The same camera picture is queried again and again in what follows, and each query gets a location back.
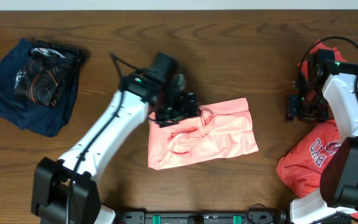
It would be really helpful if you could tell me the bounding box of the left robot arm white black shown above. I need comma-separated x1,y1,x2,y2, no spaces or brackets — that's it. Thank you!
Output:
30,72,196,224

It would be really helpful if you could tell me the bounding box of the navy blue folded shirt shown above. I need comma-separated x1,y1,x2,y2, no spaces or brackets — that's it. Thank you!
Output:
0,39,79,137

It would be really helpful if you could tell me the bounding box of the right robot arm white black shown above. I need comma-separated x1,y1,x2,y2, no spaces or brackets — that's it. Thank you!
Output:
290,60,358,223

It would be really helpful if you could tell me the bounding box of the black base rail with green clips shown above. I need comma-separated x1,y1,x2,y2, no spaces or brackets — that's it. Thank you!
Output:
113,205,292,224

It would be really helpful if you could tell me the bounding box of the red shirt with navy lettering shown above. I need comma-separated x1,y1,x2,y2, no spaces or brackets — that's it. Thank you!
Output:
275,40,358,222

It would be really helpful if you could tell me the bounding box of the pink shirt with bronze lettering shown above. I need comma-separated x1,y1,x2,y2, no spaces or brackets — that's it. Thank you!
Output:
147,98,259,170

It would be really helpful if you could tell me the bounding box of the black shirt orange swirl print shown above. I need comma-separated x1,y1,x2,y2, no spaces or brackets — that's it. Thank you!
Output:
14,40,87,108

